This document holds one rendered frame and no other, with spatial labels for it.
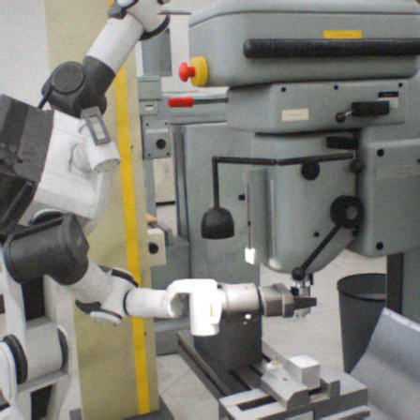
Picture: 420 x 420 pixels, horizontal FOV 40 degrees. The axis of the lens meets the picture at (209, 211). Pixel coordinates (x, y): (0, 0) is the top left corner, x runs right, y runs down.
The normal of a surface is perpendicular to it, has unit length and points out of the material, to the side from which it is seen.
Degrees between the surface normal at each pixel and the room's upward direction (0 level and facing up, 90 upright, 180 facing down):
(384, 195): 90
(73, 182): 58
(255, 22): 90
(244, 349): 90
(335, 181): 90
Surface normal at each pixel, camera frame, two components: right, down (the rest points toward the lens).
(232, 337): 0.47, 0.14
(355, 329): -0.75, 0.22
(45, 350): 0.66, -0.05
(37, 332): 0.67, 0.19
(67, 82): -0.17, -0.29
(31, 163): 0.55, -0.43
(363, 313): -0.59, 0.24
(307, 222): 0.27, 0.17
